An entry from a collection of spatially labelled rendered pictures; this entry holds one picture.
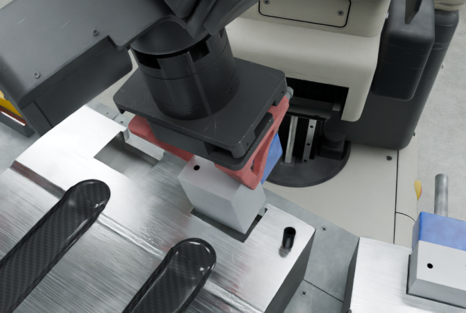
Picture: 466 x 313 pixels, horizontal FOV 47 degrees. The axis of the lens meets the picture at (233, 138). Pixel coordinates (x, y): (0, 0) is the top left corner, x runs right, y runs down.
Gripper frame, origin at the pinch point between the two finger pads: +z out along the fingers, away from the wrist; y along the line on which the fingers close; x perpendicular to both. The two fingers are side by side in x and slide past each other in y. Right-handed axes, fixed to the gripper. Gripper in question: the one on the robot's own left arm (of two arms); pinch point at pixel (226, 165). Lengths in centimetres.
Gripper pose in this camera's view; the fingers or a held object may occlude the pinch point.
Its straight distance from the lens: 42.3
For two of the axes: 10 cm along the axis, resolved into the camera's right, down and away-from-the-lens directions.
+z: 2.0, 6.1, 7.7
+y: 8.3, 3.1, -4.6
